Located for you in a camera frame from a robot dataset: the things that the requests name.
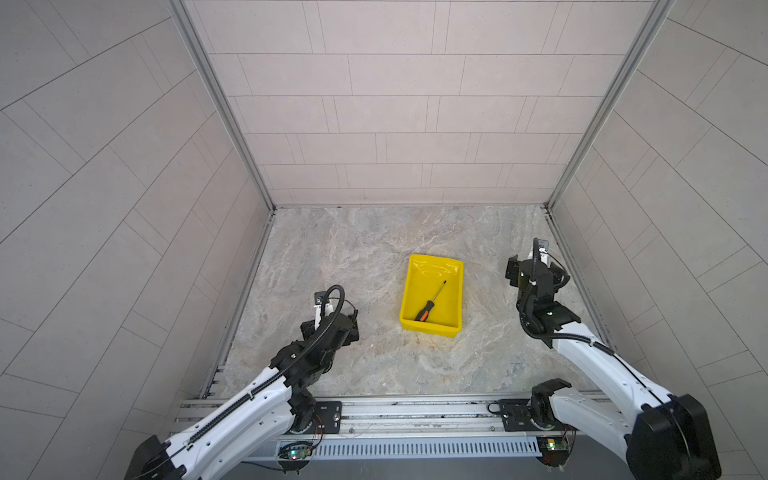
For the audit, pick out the black orange handled screwdriver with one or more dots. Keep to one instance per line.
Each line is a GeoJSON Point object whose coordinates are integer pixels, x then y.
{"type": "Point", "coordinates": [425, 312]}

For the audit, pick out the right green circuit board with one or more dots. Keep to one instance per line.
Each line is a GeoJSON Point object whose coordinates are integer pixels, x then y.
{"type": "Point", "coordinates": [553, 445]}

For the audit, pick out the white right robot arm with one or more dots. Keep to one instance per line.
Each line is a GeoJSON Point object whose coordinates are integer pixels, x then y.
{"type": "Point", "coordinates": [658, 434]}

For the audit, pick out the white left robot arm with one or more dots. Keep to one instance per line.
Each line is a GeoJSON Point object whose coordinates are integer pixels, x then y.
{"type": "Point", "coordinates": [276, 402]}

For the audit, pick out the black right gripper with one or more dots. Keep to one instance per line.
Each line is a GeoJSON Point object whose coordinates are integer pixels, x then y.
{"type": "Point", "coordinates": [513, 270]}

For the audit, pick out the yellow plastic bin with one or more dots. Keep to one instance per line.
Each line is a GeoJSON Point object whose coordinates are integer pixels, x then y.
{"type": "Point", "coordinates": [425, 274]}

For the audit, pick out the right corner aluminium post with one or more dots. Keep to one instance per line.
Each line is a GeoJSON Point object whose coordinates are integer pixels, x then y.
{"type": "Point", "coordinates": [647, 32]}

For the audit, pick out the green circuit board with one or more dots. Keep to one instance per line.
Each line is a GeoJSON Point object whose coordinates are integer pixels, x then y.
{"type": "Point", "coordinates": [553, 445]}
{"type": "Point", "coordinates": [296, 451]}

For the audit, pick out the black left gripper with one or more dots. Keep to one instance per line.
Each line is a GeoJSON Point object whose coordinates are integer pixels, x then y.
{"type": "Point", "coordinates": [347, 337]}

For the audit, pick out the left corner aluminium post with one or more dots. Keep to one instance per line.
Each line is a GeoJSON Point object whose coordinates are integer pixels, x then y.
{"type": "Point", "coordinates": [192, 39]}

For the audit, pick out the corner aluminium post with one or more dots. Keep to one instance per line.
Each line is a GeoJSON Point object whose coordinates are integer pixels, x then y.
{"type": "Point", "coordinates": [192, 39]}
{"type": "Point", "coordinates": [647, 32]}

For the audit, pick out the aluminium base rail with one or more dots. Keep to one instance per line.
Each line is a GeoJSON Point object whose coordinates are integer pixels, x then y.
{"type": "Point", "coordinates": [411, 427]}

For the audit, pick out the left green circuit board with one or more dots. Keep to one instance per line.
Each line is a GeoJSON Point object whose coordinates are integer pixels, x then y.
{"type": "Point", "coordinates": [296, 451]}

